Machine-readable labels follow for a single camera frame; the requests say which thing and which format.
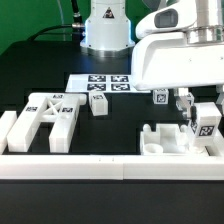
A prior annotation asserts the white marker sheet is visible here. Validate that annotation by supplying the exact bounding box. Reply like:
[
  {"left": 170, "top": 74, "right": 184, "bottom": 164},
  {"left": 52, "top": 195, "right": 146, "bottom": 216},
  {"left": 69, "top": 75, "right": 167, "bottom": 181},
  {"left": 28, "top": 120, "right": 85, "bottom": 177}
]
[{"left": 65, "top": 73, "right": 152, "bottom": 94}]

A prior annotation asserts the white U-shaped fence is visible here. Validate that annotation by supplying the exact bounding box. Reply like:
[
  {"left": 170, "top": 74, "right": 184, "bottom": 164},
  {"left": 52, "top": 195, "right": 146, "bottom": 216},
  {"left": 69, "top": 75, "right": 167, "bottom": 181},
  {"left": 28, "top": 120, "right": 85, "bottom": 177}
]
[{"left": 0, "top": 111, "right": 224, "bottom": 180}]

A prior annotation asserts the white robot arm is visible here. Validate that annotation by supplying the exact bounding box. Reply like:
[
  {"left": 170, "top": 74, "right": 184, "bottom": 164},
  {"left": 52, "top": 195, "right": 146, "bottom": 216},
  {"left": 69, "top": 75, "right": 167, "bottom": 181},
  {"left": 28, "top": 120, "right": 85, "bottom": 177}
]
[{"left": 80, "top": 0, "right": 224, "bottom": 113}]

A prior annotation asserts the thin grey cable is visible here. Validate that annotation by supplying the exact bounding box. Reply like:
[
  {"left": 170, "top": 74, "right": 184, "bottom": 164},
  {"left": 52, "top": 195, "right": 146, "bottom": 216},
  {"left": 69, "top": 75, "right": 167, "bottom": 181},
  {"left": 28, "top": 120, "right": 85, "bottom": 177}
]
[{"left": 55, "top": 0, "right": 66, "bottom": 42}]

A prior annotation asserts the small white marker cube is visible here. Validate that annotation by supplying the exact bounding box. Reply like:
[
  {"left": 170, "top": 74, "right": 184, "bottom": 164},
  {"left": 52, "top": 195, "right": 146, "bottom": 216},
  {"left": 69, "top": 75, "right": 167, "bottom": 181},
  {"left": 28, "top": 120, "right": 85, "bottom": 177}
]
[{"left": 153, "top": 89, "right": 169, "bottom": 104}]

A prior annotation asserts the white chair seat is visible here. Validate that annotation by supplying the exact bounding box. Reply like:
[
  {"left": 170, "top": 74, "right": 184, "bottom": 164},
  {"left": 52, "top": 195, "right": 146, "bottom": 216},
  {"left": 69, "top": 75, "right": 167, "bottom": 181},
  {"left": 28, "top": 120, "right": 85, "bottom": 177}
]
[{"left": 140, "top": 124, "right": 209, "bottom": 157}]

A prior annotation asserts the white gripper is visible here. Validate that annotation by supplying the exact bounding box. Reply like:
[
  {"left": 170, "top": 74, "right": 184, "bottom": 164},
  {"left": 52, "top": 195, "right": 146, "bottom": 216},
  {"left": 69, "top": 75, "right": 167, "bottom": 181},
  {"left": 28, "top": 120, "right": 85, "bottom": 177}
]
[{"left": 131, "top": 3, "right": 224, "bottom": 120}]

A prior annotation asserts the right white marker cube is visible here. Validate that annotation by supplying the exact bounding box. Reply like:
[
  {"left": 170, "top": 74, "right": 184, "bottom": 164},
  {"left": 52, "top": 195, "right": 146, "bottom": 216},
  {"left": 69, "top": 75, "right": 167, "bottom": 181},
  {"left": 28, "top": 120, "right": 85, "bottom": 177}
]
[{"left": 176, "top": 92, "right": 194, "bottom": 111}]

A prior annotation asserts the black cable with connector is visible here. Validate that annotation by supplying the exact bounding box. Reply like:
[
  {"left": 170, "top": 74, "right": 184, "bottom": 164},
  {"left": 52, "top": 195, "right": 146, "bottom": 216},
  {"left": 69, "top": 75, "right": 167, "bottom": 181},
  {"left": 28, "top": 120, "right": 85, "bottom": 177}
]
[{"left": 27, "top": 0, "right": 86, "bottom": 42}]

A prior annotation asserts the white chair back frame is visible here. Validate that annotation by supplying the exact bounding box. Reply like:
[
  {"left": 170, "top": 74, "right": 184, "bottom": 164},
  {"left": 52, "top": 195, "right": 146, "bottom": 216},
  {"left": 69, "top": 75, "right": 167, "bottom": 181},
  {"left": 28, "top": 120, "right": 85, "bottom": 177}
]
[{"left": 7, "top": 93, "right": 87, "bottom": 153}]

